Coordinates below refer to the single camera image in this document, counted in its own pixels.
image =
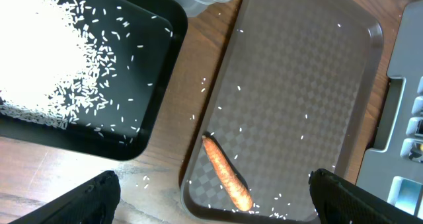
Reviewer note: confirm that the white rice pile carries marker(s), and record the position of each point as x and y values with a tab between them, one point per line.
54	65

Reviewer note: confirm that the grey dishwasher rack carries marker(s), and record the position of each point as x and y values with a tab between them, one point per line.
392	168

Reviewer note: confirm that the black rectangular tray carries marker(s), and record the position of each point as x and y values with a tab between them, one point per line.
146	36

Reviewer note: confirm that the dark brown serving tray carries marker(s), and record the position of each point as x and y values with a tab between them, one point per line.
289	99

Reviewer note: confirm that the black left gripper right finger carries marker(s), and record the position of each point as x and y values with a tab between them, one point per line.
338	201

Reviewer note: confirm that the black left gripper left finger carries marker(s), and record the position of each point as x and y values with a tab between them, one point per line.
93	202

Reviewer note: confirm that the orange carrot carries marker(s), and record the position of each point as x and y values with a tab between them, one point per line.
236	190

